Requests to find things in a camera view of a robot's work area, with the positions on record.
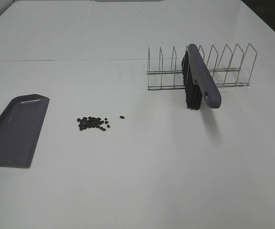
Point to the pile of coffee beans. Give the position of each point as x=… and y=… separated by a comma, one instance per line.
x=92, y=122

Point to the purple hand brush black bristles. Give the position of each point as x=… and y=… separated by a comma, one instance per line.
x=199, y=85

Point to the purple plastic dustpan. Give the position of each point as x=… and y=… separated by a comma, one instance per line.
x=20, y=127

